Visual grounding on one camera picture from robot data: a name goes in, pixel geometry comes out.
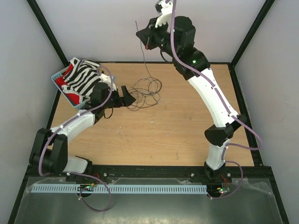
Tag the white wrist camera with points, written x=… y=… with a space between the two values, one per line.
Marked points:
x=108 y=79
x=164 y=9

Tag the light blue plastic basket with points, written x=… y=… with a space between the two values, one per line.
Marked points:
x=59 y=74

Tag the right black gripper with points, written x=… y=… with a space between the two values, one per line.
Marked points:
x=147 y=35

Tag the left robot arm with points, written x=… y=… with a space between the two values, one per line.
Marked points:
x=50 y=149

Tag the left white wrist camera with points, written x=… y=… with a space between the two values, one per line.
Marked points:
x=108 y=79

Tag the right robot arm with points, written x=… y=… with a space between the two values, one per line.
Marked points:
x=195 y=68

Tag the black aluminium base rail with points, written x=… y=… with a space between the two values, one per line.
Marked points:
x=192 y=173

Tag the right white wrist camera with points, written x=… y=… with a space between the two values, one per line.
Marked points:
x=164 y=9

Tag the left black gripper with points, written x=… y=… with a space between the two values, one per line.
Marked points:
x=126 y=101

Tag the black white striped cloth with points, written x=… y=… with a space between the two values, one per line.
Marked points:
x=83 y=76

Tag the red cloth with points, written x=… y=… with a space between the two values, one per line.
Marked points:
x=74 y=97

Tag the light blue slotted cable duct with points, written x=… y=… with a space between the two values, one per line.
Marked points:
x=120 y=189

